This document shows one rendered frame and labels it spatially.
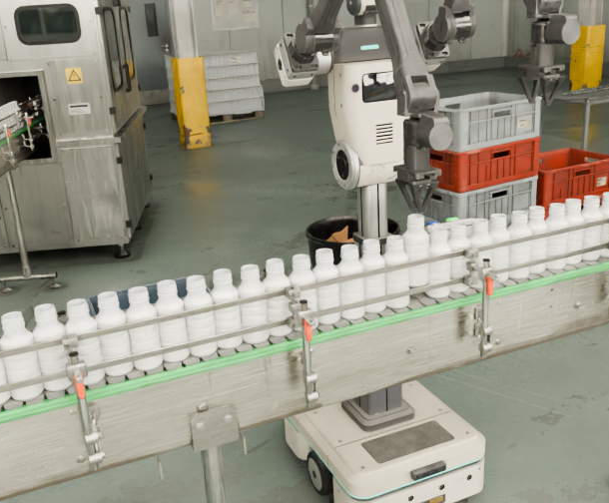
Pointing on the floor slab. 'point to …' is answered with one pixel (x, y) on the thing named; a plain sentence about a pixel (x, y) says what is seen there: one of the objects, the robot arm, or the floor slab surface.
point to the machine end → (61, 124)
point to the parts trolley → (599, 103)
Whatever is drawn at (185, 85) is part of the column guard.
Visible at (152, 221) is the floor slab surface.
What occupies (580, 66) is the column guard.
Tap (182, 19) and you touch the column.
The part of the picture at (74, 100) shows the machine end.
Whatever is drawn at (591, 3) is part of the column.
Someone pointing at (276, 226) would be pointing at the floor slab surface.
